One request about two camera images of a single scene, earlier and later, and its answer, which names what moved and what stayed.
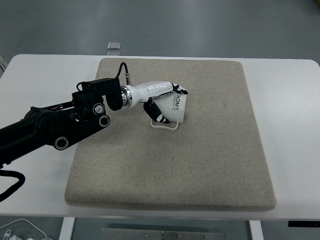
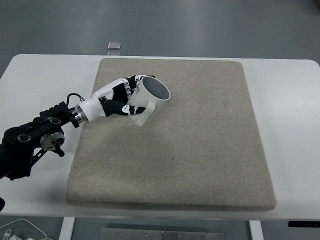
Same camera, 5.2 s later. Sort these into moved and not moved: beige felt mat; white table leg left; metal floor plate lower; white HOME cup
Moved: white HOME cup
Not moved: beige felt mat; metal floor plate lower; white table leg left
